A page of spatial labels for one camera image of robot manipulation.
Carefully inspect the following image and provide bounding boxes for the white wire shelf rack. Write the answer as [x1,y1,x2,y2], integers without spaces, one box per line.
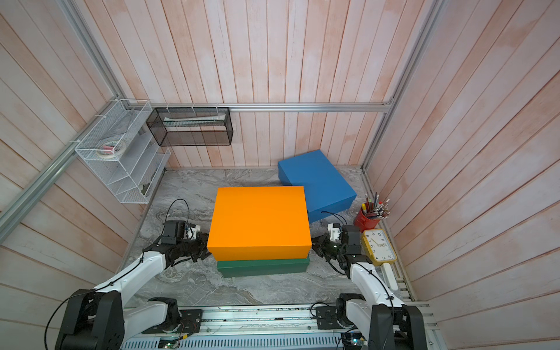
[75,99,171,204]

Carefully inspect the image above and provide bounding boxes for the orange shoebox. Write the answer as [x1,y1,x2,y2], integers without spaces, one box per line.
[207,186,312,262]

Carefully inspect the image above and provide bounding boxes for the blue shoebox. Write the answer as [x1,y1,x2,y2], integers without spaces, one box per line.
[278,150,357,223]

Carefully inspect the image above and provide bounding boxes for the pencils bundle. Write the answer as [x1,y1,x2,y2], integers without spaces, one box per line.
[361,193,390,220]

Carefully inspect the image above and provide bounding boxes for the papers in black basket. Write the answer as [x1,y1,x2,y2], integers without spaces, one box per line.
[163,114,227,128]

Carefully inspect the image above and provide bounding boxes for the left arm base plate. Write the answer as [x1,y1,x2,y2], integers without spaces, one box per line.
[142,309,203,335]

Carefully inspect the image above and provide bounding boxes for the black mesh wall basket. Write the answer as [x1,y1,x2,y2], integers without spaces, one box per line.
[147,106,234,147]

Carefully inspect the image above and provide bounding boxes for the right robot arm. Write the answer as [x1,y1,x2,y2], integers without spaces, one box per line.
[312,223,428,349]

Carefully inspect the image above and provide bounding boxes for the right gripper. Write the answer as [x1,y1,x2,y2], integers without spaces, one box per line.
[307,232,347,261]

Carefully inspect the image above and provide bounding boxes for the white stick object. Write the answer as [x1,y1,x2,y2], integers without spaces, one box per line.
[381,262,399,292]

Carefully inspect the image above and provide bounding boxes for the green shoebox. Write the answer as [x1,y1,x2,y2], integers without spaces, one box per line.
[217,258,310,278]

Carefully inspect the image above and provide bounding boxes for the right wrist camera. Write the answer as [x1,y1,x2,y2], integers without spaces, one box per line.
[328,223,342,244]

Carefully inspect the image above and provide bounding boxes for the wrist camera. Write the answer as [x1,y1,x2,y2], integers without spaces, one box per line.
[328,223,342,244]
[185,223,201,239]

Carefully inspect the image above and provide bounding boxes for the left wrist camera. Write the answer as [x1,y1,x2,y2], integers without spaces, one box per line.
[185,223,201,239]

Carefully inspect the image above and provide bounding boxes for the red pencil cup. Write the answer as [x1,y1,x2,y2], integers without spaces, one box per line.
[354,210,381,232]

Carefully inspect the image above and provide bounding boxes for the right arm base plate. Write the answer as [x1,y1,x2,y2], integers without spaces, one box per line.
[312,306,351,330]

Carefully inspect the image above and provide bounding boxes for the tape roll in rack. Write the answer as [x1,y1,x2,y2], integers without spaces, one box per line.
[96,139,126,159]

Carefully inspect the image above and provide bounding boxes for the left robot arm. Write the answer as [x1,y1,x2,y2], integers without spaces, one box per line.
[55,220,211,349]

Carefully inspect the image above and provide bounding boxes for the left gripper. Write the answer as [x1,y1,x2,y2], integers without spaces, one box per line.
[177,231,223,263]

